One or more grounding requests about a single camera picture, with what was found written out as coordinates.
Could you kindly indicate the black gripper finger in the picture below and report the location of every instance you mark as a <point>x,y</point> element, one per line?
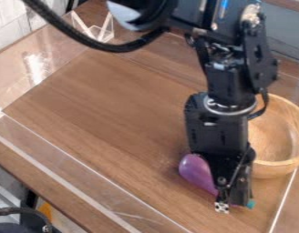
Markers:
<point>228,197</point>

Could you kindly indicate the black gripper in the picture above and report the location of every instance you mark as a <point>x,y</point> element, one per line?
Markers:
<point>218,138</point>

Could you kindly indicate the purple toy eggplant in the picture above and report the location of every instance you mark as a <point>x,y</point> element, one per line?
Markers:
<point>196,171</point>

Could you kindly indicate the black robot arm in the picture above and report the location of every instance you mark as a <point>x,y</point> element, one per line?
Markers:
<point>226,30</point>

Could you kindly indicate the brown wooden bowl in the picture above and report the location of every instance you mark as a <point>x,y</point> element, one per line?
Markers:
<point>275,137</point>

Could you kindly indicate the clear acrylic front wall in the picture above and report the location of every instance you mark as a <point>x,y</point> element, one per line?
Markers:
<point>78,189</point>

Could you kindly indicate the black clamp with cable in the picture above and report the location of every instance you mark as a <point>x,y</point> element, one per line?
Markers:
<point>34,221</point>

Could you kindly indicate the clear acrylic corner bracket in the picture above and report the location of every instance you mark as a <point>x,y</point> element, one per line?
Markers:
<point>102,33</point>

